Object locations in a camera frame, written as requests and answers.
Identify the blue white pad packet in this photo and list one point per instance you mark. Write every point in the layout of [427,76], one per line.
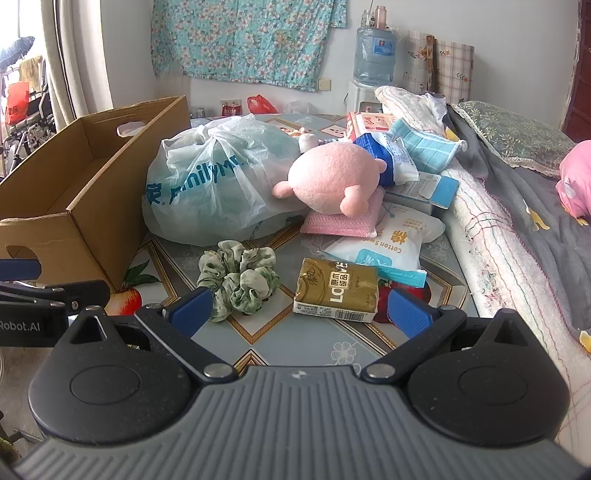
[392,157]

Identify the blue striped towel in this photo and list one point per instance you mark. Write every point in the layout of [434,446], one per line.
[425,147]

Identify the pink sponge cloth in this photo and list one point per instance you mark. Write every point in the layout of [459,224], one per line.
[341,224]

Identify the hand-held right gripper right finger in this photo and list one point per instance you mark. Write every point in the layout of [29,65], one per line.
[411,318]

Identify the clear plastic bag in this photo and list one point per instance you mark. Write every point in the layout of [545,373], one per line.
[300,107]

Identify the fruit print tablecloth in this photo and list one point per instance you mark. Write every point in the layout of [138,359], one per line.
[295,341]

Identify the white crumpled cloth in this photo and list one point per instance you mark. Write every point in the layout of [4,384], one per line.
[434,104]

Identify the teal floral hanging cloth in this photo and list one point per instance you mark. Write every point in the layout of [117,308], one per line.
[240,41]

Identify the light blue carton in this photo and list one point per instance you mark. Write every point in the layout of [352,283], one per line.
[438,189]

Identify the gold tissue packet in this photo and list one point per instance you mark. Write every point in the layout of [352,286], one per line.
[337,286]

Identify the red wet wipes pack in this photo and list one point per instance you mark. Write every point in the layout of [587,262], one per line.
[369,122]

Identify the pink plush toy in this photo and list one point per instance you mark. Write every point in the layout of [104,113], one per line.
[323,175]

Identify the beige curtain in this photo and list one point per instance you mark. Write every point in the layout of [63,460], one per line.
[78,60]

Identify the rolled plaid mat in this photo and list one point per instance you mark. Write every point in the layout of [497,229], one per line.
[455,69]

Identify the yellow towel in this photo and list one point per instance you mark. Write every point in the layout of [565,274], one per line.
[30,69]

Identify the wall socket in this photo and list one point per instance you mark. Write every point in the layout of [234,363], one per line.
[325,84]

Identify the dark blue dotted umbrella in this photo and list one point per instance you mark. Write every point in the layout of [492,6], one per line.
[16,48]

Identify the green patterned pillow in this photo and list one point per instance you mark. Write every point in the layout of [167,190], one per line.
[512,134]

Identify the white plastic shopping bag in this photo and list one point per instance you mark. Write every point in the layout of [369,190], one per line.
[207,184]

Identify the red plastic bag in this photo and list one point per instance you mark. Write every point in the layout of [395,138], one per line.
[261,105]

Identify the orange-red hanging bag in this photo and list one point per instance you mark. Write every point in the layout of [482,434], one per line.
[16,104]

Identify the grey blanket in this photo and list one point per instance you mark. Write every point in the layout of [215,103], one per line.
[531,221]

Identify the white cotton swab packet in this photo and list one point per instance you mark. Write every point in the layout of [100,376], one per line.
[392,235]

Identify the cream scrunchie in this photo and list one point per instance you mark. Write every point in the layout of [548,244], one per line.
[240,277]

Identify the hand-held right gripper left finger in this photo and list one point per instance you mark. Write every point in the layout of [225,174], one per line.
[189,311]

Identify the wheelchair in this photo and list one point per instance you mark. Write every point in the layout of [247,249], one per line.
[27,134]

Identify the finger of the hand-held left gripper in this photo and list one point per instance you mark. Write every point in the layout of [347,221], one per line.
[69,295]
[18,270]

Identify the rolled floral mat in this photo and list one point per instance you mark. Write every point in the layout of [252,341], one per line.
[418,60]

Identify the brown cardboard box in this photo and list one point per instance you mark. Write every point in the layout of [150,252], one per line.
[92,194]

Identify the pink bottles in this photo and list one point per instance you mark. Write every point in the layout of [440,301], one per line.
[381,16]

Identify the pink pillow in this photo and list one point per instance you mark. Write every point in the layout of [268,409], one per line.
[575,180]

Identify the small red box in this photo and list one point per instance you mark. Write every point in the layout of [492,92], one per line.
[231,108]

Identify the dark red wooden door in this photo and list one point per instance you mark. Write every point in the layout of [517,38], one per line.
[579,92]

